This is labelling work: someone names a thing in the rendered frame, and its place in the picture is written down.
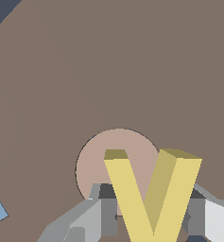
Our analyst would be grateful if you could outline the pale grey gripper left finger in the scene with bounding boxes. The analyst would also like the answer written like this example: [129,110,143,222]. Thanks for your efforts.
[37,182,119,242]

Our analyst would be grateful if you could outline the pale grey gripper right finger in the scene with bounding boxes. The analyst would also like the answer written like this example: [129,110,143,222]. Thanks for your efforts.
[181,182,224,242]

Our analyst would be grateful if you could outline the yellow V-shaped block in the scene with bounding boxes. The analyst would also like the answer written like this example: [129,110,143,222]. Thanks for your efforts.
[103,147,203,242]

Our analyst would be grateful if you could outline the pale pink round disc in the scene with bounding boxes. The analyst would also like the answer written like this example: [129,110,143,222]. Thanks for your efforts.
[75,128,162,206]

